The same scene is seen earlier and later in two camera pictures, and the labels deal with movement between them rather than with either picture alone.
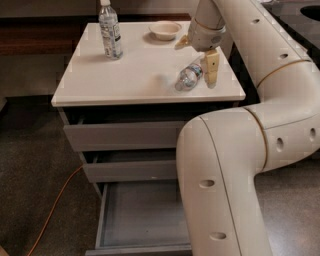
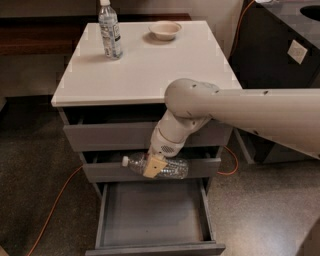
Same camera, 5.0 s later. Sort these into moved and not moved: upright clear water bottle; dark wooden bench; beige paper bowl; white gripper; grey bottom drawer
Moved: white gripper
Not moved: upright clear water bottle; dark wooden bench; grey bottom drawer; beige paper bowl
